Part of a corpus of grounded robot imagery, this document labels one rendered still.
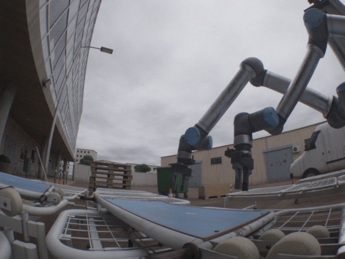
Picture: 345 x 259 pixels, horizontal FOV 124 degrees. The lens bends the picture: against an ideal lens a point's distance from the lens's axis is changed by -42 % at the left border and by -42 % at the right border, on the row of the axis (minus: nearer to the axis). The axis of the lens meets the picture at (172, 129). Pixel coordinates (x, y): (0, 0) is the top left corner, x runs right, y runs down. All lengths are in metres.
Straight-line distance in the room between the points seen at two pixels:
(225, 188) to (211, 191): 0.63
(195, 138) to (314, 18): 0.85
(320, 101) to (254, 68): 0.44
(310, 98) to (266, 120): 0.41
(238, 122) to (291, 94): 0.32
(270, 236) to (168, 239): 0.20
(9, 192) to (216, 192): 6.46
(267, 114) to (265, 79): 0.38
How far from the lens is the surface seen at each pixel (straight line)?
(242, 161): 0.67
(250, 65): 0.93
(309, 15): 0.90
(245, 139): 0.72
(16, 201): 0.40
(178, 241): 0.28
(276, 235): 0.36
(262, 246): 0.37
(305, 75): 0.90
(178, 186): 6.56
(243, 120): 0.75
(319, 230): 0.34
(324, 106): 1.04
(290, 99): 0.85
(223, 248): 0.22
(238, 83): 0.89
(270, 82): 1.04
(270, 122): 0.71
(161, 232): 0.32
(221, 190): 6.67
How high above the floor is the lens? 0.67
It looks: 19 degrees up
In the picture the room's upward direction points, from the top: straight up
